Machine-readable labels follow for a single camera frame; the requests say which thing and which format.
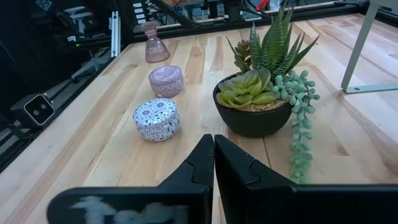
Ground pink ribbed glass candle holder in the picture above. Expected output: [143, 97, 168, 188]
[141, 21, 171, 64]

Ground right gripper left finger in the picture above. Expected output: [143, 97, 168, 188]
[158, 133, 215, 224]

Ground black cube camera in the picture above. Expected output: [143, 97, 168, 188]
[11, 92, 56, 130]

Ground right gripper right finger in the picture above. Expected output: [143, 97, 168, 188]
[214, 134, 295, 224]

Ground succulent plant in black pot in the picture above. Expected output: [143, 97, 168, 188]
[213, 0, 321, 185]

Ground white leaf-patterned candle tin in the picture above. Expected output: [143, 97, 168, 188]
[132, 98, 181, 143]

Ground pale green perforated metal shelf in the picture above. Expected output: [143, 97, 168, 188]
[341, 0, 398, 94]

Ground pink patterned candle tin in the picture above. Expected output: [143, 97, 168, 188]
[148, 65, 185, 99]

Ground silver aluminium bar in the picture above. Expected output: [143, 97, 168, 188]
[109, 11, 121, 59]

